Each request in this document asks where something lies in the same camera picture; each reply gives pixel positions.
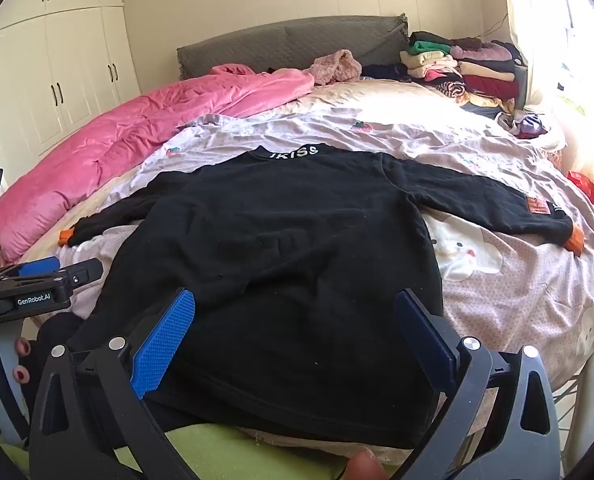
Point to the pale pink printed blanket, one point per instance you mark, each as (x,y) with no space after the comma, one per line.
(502,270)

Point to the person's left hand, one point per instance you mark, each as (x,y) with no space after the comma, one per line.
(23,346)

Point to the grey padded headboard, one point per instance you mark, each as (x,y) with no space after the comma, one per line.
(277,45)

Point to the purple cloth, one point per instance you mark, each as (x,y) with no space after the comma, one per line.
(527,125)

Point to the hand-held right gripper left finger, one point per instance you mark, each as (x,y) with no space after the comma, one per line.
(162,345)

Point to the beige bed sheet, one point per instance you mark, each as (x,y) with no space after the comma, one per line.
(377,95)

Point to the red bag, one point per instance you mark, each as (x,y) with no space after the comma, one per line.
(584,187)

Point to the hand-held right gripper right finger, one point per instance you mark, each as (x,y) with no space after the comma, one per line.
(427,340)

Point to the person's right hand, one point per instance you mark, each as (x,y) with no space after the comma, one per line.
(367,466)

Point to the stack of folded clothes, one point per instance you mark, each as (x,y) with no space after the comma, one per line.
(472,67)

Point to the black sweater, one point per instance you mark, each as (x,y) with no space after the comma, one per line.
(277,240)

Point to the pink fluffy garment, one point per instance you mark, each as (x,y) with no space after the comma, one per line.
(334,67)

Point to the white wardrobe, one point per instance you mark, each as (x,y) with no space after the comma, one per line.
(52,60)

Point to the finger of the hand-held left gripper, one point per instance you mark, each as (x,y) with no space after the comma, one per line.
(79,275)
(37,266)

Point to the lime green cloth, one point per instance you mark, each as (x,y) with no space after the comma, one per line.
(217,452)

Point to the pink quilt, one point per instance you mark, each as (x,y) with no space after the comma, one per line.
(102,150)

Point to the white curtain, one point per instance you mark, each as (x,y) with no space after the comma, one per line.
(542,35)

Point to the dark navy garment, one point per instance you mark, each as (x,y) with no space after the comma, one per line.
(384,72)

